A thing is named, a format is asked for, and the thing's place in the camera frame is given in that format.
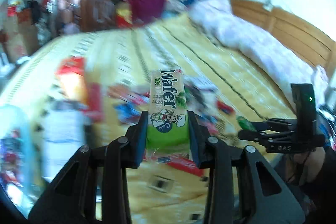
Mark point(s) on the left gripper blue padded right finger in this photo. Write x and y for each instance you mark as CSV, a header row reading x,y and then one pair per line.
x,y
201,150

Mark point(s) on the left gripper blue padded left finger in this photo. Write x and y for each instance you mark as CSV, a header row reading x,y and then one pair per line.
x,y
136,146

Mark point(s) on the green Wafer packet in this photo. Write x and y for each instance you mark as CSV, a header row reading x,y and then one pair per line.
x,y
167,134

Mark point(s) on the small green candy packet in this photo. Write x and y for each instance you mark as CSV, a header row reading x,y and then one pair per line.
x,y
245,124

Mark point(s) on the person's right hand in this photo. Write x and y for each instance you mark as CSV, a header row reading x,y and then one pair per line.
x,y
312,161

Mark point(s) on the yellow patterned bed cover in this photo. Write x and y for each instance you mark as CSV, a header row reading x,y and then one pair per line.
x,y
158,193

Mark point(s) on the orange red carton box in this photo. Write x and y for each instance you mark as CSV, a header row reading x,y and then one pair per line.
x,y
71,79

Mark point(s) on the wooden headboard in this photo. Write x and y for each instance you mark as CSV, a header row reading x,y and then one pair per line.
x,y
307,41

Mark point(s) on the white quilt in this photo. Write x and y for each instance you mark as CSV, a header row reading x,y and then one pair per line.
x,y
284,67

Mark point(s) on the translucent plastic bowl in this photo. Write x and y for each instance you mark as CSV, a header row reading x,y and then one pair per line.
x,y
19,175

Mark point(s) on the maroon clothes pile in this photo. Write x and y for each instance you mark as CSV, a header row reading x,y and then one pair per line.
x,y
146,11

